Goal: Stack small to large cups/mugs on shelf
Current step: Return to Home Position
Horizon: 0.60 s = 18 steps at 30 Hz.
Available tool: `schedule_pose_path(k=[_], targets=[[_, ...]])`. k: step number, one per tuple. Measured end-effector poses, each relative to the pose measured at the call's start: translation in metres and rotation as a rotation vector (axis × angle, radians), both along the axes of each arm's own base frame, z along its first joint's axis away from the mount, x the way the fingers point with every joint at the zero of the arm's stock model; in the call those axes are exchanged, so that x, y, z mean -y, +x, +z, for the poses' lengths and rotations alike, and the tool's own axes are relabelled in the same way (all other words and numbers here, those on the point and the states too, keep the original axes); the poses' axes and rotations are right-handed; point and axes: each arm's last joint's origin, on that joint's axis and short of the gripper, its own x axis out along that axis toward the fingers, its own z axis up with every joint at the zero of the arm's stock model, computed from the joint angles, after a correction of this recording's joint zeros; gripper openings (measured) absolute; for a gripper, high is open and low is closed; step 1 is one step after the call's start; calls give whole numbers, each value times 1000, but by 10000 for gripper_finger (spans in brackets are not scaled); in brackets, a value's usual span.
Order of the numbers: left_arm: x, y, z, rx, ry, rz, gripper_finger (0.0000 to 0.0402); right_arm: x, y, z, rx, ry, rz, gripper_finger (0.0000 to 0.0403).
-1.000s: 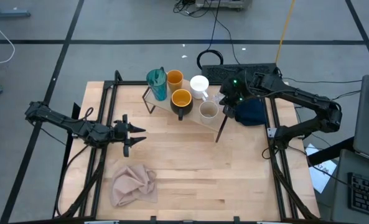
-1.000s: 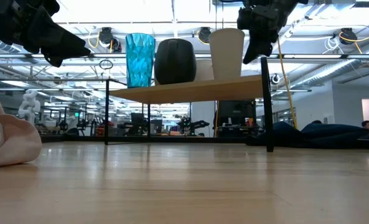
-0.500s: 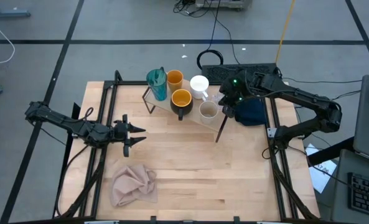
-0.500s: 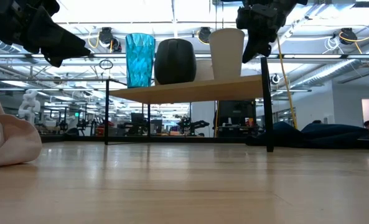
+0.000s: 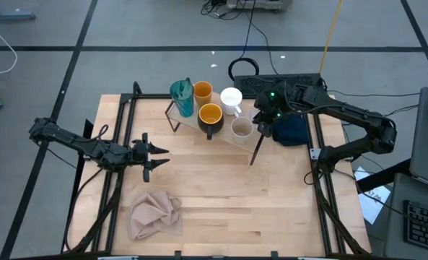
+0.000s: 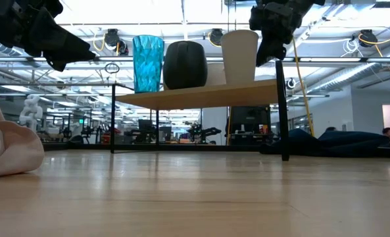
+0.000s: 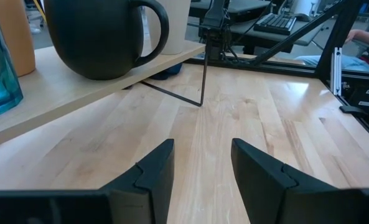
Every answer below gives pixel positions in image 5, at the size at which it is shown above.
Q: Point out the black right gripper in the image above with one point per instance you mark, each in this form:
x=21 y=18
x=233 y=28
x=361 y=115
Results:
x=271 y=104

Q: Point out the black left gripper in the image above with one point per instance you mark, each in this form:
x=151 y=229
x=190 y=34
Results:
x=139 y=155

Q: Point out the navy blue cloth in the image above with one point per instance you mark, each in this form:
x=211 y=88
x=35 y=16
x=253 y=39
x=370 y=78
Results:
x=289 y=131

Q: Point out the beige cup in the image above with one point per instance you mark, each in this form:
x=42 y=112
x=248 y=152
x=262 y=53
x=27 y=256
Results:
x=242 y=128

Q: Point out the white mug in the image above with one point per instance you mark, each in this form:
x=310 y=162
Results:
x=231 y=99

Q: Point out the pink cloth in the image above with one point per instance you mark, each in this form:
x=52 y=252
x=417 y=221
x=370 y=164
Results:
x=152 y=216

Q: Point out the black mug with yellow inside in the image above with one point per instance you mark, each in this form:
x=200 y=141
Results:
x=210 y=119

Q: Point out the teal tumbler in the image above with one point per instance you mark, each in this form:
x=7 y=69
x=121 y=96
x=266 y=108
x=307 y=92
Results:
x=182 y=99

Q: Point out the orange cup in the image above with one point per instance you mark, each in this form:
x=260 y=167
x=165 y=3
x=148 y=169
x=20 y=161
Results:
x=203 y=92

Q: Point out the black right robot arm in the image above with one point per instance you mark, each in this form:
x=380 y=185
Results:
x=350 y=112

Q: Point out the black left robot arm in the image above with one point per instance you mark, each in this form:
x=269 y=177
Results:
x=65 y=136

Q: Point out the wooden shelf with black legs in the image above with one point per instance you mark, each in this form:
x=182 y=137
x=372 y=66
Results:
x=188 y=121

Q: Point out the black vented box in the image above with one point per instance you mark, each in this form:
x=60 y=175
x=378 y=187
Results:
x=248 y=85

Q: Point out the grey equipment cart base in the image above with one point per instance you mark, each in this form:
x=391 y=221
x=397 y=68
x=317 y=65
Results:
x=257 y=4

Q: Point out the white paper sheet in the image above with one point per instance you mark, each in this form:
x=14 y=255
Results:
x=374 y=206

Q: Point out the black keyboard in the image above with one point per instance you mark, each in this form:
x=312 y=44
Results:
x=424 y=225

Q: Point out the grey metal table foot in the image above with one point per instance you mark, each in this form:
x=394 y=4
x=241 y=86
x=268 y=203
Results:
x=8 y=16

